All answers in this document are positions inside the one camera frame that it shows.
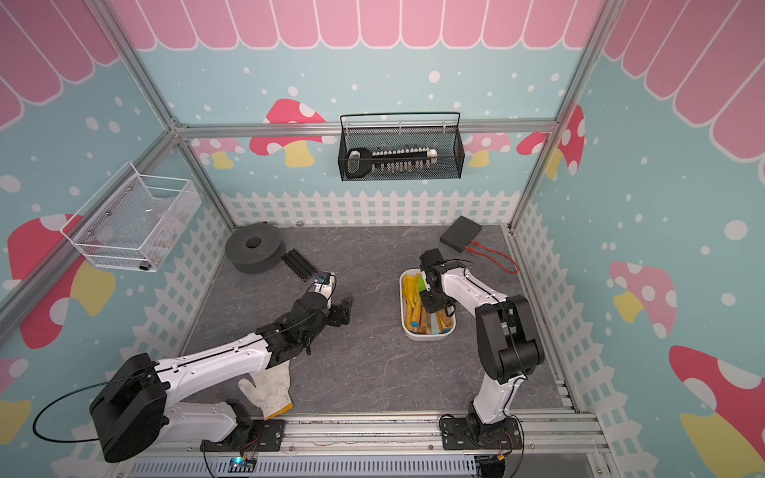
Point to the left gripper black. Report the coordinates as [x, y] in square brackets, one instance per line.
[337, 310]

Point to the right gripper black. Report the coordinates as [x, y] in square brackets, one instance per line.
[429, 307]

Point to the white plastic storage box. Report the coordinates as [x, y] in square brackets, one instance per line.
[433, 327]

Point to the yellow shovel yellow handle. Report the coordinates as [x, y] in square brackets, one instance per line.
[411, 295]

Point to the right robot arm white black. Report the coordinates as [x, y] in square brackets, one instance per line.
[509, 349]

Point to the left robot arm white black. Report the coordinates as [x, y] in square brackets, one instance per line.
[146, 402]

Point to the black flat box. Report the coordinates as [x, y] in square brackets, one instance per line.
[460, 234]

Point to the black aluminium extrusion bar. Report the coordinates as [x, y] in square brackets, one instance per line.
[299, 265]

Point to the white work glove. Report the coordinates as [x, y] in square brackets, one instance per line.
[269, 390]

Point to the dark grey foam roll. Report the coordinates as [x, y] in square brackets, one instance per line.
[255, 249]

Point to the black socket holder tool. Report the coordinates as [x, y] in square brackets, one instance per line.
[363, 162]

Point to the small green circuit board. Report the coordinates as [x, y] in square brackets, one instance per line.
[241, 465]

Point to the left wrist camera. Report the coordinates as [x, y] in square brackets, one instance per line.
[325, 284]

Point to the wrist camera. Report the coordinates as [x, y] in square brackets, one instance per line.
[325, 284]
[431, 262]

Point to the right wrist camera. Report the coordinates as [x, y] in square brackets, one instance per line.
[431, 262]

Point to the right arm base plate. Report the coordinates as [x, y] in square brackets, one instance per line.
[468, 433]

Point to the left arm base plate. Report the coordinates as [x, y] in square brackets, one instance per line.
[259, 436]

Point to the black wire mesh basket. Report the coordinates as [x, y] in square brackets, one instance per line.
[433, 130]

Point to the grey slotted cable duct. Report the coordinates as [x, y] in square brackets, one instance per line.
[312, 466]

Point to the white wire mesh basket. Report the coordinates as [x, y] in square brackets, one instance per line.
[133, 221]

